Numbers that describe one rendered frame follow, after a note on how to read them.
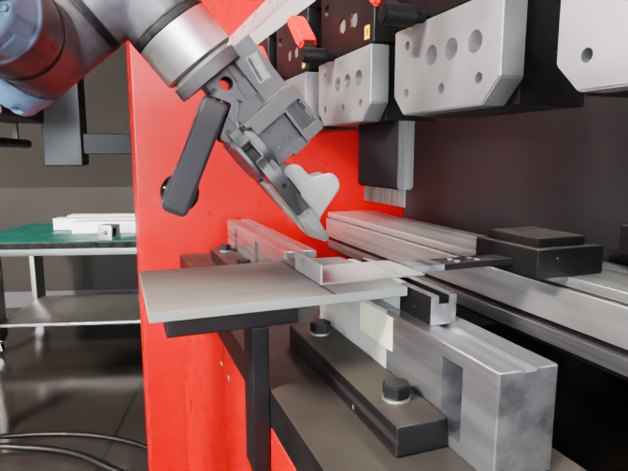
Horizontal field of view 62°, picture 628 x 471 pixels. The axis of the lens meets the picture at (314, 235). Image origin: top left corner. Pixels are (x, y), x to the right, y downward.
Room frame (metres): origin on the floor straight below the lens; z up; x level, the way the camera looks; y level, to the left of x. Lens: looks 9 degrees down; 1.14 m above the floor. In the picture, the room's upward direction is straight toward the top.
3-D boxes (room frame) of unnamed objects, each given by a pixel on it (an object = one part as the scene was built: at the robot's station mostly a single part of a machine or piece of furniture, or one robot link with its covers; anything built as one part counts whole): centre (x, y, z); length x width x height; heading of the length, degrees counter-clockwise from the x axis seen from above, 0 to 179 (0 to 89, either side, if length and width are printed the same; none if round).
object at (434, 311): (0.60, -0.09, 0.98); 0.20 x 0.03 x 0.03; 21
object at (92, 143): (1.75, 0.63, 1.17); 0.40 x 0.24 x 0.07; 21
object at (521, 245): (0.68, -0.23, 1.01); 0.26 x 0.12 x 0.05; 111
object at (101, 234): (3.26, 0.86, 0.39); 2.15 x 0.83 x 0.78; 96
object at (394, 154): (0.63, -0.08, 1.13); 0.10 x 0.02 x 0.10; 21
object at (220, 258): (1.17, 0.18, 0.89); 0.30 x 0.05 x 0.03; 21
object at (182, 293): (0.58, 0.06, 1.00); 0.26 x 0.18 x 0.01; 111
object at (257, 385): (0.56, 0.09, 0.88); 0.14 x 0.04 x 0.22; 111
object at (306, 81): (0.84, 0.00, 1.26); 0.15 x 0.09 x 0.17; 21
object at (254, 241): (1.14, 0.11, 0.92); 0.50 x 0.06 x 0.10; 21
